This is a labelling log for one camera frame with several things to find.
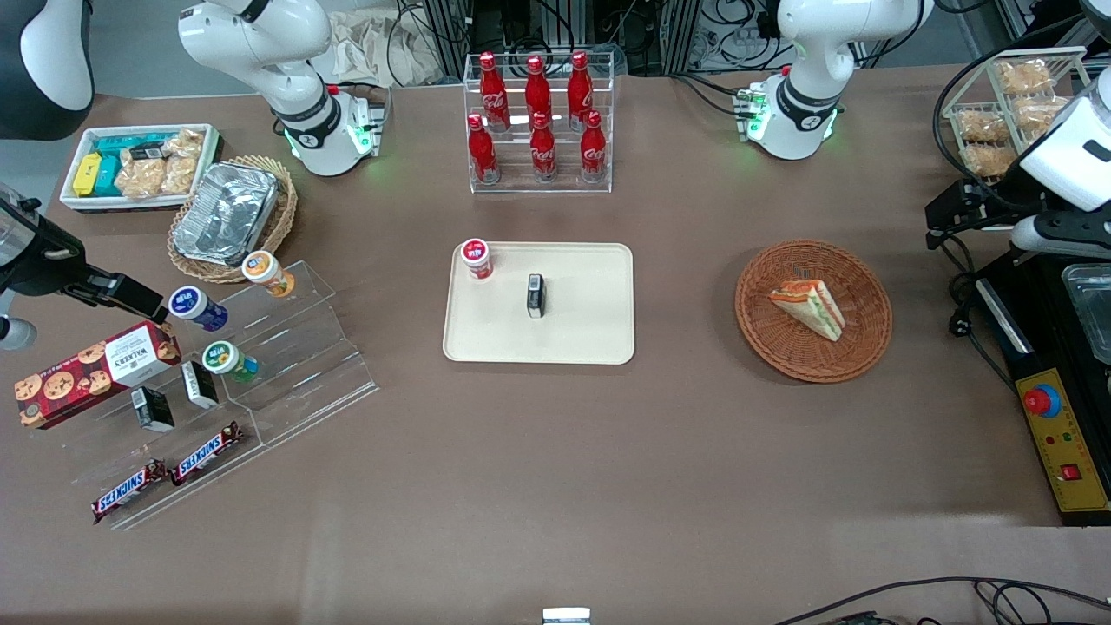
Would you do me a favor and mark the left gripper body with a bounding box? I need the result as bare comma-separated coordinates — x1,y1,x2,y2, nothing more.
1017,68,1111,214

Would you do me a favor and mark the orange lid can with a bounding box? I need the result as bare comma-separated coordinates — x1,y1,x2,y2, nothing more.
240,249,296,299

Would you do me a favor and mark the cracker snack packet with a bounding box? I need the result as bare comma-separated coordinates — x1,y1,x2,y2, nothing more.
161,129,207,194
954,108,1013,146
1011,95,1075,133
115,156,168,200
993,58,1056,95
961,143,1018,181

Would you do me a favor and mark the white plastic snack bin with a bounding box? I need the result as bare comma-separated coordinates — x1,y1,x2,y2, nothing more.
59,123,223,214

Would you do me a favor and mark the light wicker basket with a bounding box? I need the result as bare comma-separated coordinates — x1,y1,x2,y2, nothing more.
167,155,299,285

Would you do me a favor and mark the black machine base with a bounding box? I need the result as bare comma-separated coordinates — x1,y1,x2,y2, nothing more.
972,247,1111,528

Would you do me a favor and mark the teal snack box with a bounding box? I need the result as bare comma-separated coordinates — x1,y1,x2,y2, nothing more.
94,133,177,198

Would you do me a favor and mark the green lid can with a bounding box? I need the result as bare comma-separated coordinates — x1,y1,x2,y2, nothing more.
201,340,260,384

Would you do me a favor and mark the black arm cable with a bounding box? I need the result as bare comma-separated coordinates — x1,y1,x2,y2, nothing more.
932,13,1096,209

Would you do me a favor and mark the red cookie box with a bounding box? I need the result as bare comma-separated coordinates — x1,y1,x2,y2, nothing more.
14,320,183,430

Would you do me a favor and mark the black table edge cable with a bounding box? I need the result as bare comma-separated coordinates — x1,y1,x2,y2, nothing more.
771,575,1111,625

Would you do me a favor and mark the black power cable with plug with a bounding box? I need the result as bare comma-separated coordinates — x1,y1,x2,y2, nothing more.
940,233,1018,393

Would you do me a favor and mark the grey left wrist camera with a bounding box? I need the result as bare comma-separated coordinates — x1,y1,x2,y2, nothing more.
1009,214,1111,259

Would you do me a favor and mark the beige cloth bag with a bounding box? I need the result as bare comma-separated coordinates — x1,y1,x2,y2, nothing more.
323,7,445,89

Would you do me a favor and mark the aluminium foil tray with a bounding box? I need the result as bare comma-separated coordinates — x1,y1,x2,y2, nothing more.
172,161,279,266

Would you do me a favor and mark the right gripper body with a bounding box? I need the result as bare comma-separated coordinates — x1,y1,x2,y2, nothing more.
0,182,44,270

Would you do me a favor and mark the white wire rack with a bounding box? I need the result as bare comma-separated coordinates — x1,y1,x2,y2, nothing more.
941,47,1093,185

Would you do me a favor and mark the beige plastic tray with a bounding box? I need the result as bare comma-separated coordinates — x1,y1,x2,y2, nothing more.
442,241,636,365

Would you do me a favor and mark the red lid can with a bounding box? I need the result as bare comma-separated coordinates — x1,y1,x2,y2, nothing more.
459,238,495,281

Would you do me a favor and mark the red cola bottle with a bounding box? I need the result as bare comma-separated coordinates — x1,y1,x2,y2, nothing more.
524,55,555,118
568,49,596,118
467,114,501,186
579,109,609,182
529,111,559,182
479,51,510,133

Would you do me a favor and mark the brown wicker basket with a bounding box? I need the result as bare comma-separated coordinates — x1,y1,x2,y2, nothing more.
734,240,894,385

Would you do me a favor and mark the clear acrylic bottle rack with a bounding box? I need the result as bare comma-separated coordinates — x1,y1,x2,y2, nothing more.
462,51,615,194

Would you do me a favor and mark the clear plastic container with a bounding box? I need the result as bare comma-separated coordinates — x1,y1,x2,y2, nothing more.
1061,262,1111,366

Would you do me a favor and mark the blue lid can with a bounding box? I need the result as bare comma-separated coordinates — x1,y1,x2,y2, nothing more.
168,286,229,332

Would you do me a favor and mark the clear acrylic step shelf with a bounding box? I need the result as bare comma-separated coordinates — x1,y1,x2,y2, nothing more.
65,260,380,531

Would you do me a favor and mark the triangle sandwich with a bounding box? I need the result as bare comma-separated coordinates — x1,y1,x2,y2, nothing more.
768,278,847,343

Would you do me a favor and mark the yellow control box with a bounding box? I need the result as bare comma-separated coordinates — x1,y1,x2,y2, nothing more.
1015,368,1111,515

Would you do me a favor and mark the snickers bar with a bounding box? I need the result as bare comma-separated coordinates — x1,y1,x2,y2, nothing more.
170,421,245,486
90,459,171,525

